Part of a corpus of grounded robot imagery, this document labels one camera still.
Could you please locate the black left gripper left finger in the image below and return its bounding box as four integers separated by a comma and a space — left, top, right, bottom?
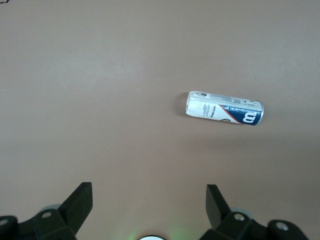
0, 181, 93, 240

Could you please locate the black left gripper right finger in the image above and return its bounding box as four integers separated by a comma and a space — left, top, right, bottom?
199, 184, 307, 240

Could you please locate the white blue tennis ball can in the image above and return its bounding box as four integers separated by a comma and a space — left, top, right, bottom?
184, 90, 265, 127

